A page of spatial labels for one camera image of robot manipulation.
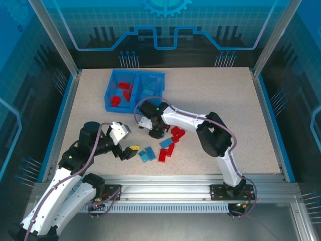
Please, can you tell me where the blue two-compartment plastic bin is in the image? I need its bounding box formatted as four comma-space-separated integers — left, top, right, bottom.
104, 69, 166, 115

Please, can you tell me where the blue table edge strip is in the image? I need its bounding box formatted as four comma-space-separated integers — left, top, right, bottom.
37, 74, 76, 183
257, 74, 296, 183

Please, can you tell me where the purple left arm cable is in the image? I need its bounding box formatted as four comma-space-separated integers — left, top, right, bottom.
24, 122, 116, 241

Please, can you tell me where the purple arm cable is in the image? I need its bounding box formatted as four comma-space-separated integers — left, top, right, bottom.
134, 96, 259, 219
24, 122, 116, 241

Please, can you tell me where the aluminium side rail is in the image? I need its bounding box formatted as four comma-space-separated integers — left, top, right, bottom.
41, 70, 82, 183
249, 67, 288, 183

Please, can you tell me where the wide aluminium base rail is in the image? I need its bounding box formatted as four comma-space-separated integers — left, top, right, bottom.
32, 173, 305, 205

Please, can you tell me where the slotted white cable duct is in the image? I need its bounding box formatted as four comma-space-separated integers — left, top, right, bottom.
77, 202, 235, 214

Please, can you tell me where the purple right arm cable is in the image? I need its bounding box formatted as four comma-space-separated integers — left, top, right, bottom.
134, 96, 259, 219

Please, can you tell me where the aluminium frame post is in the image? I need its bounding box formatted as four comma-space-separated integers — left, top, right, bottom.
27, 0, 81, 77
252, 0, 303, 78

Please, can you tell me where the aluminium outer frame bar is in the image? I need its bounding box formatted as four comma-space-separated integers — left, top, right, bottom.
289, 200, 316, 241

